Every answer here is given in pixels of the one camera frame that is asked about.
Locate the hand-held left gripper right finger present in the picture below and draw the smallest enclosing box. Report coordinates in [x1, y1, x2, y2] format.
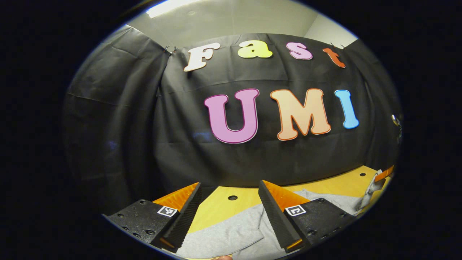
[258, 179, 358, 254]

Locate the black backdrop cloth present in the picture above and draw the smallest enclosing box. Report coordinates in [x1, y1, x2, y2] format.
[63, 25, 403, 217]

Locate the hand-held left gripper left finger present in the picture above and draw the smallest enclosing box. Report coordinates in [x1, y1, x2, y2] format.
[103, 182, 203, 253]

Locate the grey sweatshirt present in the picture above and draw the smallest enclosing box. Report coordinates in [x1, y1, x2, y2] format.
[175, 170, 387, 260]

